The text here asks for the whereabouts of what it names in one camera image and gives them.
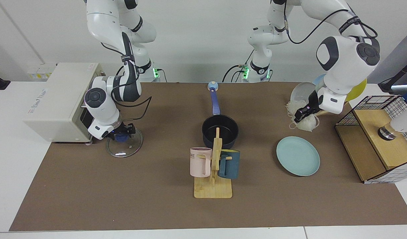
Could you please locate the light blue plate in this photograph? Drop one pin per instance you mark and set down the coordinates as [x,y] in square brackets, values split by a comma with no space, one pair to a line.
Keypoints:
[319,79]

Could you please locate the white and silver cylinder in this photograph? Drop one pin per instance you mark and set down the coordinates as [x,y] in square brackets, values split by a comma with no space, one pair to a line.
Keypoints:
[387,132]

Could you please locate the wooden cup stand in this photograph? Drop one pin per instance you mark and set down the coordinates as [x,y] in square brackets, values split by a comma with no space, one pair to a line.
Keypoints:
[213,191]

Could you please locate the pink cup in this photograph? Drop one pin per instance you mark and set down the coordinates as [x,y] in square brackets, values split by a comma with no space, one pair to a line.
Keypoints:
[198,164]

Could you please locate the pale toaster oven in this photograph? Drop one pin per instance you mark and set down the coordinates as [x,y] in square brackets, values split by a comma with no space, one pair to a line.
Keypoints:
[57,99]

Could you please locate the teal plate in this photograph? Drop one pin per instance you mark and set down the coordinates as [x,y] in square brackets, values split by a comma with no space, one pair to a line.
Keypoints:
[298,156]

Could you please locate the grey plate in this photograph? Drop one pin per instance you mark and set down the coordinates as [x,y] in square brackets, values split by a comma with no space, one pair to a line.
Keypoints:
[301,91]

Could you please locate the dark blue cup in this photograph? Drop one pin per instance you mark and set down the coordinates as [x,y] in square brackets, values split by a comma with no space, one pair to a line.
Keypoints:
[231,166]

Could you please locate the yellow plate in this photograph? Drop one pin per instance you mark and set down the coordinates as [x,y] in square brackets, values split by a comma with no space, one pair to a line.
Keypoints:
[357,91]

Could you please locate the glass lid with blue knob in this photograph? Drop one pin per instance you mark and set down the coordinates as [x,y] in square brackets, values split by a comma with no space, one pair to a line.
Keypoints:
[130,149]

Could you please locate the white vermicelli bundle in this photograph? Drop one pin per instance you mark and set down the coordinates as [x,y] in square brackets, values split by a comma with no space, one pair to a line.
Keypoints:
[306,126]

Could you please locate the wooden plate rack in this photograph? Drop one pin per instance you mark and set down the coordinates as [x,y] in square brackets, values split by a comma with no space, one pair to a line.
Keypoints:
[324,113]

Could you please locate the brown table cloth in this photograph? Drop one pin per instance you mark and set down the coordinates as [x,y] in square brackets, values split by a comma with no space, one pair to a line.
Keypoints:
[123,199]

